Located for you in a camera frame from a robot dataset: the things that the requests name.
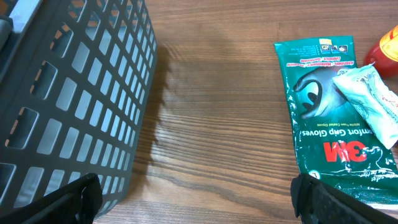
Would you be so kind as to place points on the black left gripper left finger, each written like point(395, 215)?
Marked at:
point(76, 202)

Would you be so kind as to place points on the grey plastic basket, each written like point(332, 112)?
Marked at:
point(75, 79)

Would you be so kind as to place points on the green glove packet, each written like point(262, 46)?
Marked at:
point(332, 142)

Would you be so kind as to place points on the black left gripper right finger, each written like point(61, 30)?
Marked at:
point(315, 202)

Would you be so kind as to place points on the pale green wipes packet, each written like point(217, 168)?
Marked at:
point(372, 99)

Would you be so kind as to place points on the red yellow sauce bottle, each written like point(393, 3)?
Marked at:
point(383, 55)

